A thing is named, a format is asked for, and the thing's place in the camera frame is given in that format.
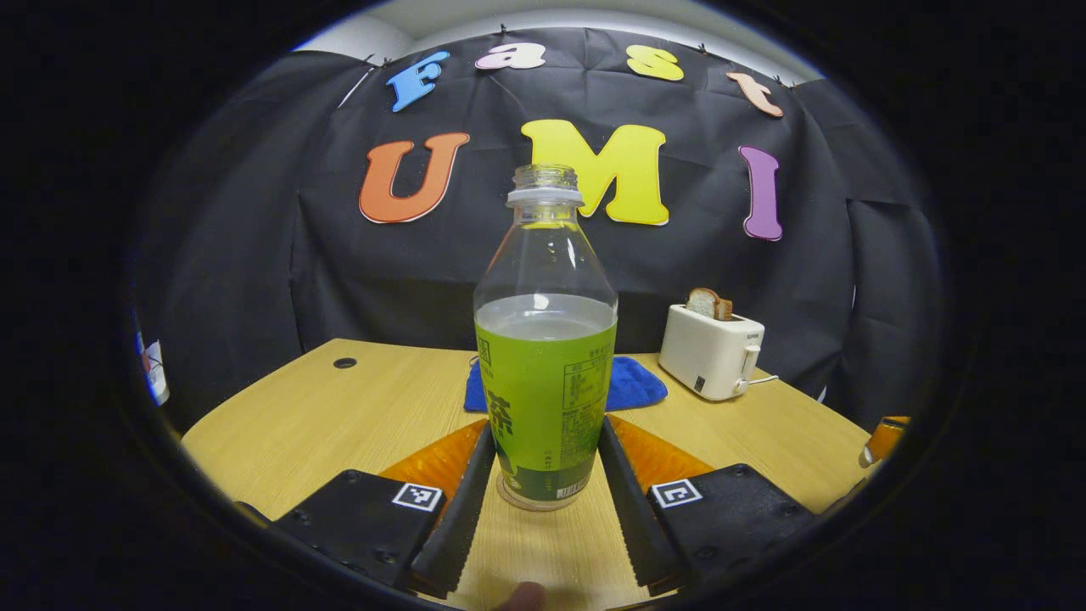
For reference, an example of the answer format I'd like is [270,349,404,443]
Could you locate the white toaster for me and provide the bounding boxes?
[658,304,766,402]

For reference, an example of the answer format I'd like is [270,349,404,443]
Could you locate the green label water bottle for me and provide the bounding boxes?
[473,164,619,512]

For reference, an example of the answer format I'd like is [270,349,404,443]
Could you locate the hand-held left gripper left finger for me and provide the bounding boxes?
[273,418,497,600]

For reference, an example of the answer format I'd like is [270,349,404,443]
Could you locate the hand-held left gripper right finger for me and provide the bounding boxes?
[598,415,822,597]

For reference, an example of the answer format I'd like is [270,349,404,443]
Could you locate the blue towel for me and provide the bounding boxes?
[463,356,669,414]

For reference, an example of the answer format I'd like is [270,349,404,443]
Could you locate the black backdrop cloth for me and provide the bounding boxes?
[136,27,943,429]

